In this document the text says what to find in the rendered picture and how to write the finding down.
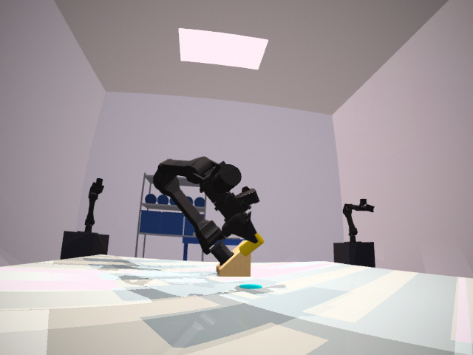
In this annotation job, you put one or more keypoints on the cyan circle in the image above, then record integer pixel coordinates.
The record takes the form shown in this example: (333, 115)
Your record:
(255, 286)

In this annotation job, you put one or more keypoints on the yellow cylinder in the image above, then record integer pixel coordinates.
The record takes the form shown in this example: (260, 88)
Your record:
(247, 247)

